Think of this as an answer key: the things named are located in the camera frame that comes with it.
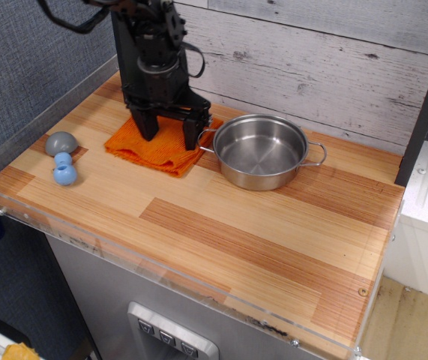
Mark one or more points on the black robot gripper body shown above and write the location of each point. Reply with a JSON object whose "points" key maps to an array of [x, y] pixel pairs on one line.
{"points": [[165, 90]]}

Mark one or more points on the stainless steel pot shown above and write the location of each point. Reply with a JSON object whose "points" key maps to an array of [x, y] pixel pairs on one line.
{"points": [[260, 152]]}

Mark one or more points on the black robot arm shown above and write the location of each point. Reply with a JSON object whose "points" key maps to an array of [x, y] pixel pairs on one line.
{"points": [[152, 59]]}

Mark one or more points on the blue peanut-shaped toy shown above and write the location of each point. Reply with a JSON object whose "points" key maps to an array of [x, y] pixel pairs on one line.
{"points": [[64, 173]]}

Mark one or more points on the orange knitted cloth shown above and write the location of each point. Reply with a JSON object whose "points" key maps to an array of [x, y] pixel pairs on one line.
{"points": [[166, 152]]}

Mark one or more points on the dark grey left post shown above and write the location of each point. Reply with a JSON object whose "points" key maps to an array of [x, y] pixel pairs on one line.
{"points": [[127, 53]]}

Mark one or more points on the white ribbed appliance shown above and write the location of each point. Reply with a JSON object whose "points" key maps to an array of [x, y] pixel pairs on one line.
{"points": [[406, 259]]}

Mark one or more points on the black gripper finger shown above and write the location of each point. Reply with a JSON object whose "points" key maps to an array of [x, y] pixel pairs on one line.
{"points": [[146, 122], [191, 129]]}

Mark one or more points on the silver button control panel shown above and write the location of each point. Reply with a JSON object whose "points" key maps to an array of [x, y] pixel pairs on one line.
{"points": [[170, 333]]}

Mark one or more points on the clear acrylic guard rail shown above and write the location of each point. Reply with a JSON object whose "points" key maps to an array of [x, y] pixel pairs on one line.
{"points": [[283, 274]]}

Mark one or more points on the dark grey right post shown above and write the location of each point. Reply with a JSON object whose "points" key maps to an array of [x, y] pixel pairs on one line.
{"points": [[414, 146]]}

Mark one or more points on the grey half dome toy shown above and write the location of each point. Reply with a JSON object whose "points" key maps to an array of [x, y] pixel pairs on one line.
{"points": [[60, 141]]}

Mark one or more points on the dark grey post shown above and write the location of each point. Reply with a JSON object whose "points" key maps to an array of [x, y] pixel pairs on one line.
{"points": [[414, 146], [127, 53]]}

